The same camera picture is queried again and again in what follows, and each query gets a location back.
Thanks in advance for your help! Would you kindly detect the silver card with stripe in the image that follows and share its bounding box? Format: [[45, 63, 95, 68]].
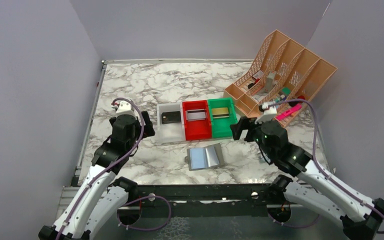
[[186, 109, 207, 122]]

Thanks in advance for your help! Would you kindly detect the white plastic bin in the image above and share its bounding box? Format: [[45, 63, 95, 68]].
[[156, 102, 186, 144]]

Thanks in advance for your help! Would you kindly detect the black card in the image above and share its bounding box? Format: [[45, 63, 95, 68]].
[[161, 111, 182, 125]]

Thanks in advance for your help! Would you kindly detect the black mounting rail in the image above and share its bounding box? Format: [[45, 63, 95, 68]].
[[115, 181, 292, 224]]

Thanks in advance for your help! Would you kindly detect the green plastic bin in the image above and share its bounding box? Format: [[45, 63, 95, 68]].
[[207, 97, 238, 139]]

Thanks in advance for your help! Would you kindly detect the red plastic bin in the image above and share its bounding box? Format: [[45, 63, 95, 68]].
[[182, 100, 212, 141]]

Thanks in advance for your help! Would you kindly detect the grey box in organizer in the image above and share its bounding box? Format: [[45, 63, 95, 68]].
[[263, 70, 277, 93]]

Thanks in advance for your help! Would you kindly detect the green capped glue stick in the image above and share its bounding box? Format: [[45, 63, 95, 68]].
[[276, 87, 291, 102]]

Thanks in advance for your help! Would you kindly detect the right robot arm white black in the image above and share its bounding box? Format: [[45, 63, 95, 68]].
[[230, 117, 384, 240]]

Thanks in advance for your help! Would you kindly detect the red white small box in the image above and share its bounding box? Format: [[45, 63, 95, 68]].
[[252, 70, 264, 81]]

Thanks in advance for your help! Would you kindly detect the peach desk organizer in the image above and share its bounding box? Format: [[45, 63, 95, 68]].
[[223, 30, 337, 118]]

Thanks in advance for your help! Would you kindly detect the grey card holder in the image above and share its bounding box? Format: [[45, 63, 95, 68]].
[[184, 143, 225, 171]]

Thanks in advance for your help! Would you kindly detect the gold card with stripe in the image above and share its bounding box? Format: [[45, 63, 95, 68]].
[[211, 107, 230, 119]]

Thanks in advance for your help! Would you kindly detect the pink highlighter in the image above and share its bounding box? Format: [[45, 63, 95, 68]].
[[275, 103, 302, 121]]

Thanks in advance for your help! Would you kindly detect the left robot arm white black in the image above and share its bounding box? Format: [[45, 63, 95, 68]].
[[38, 110, 155, 240]]

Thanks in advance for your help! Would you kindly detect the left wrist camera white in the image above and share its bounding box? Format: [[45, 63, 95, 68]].
[[111, 101, 136, 117]]

